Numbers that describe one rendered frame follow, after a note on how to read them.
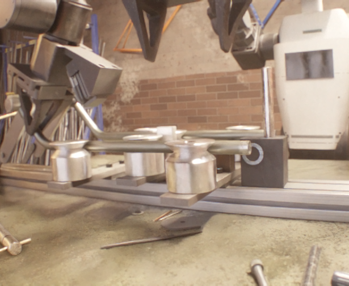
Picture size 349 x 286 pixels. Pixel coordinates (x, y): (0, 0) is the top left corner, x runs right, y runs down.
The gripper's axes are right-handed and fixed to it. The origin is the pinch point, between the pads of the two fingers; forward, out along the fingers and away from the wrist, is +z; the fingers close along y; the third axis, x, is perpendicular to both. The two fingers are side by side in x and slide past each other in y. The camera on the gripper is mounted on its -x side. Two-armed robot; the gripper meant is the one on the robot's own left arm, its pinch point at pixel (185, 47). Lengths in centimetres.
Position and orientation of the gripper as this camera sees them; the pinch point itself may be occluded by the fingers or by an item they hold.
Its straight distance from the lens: 32.7
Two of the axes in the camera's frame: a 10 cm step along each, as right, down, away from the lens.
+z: -0.3, 10.0, -0.4
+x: 4.8, 0.5, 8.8
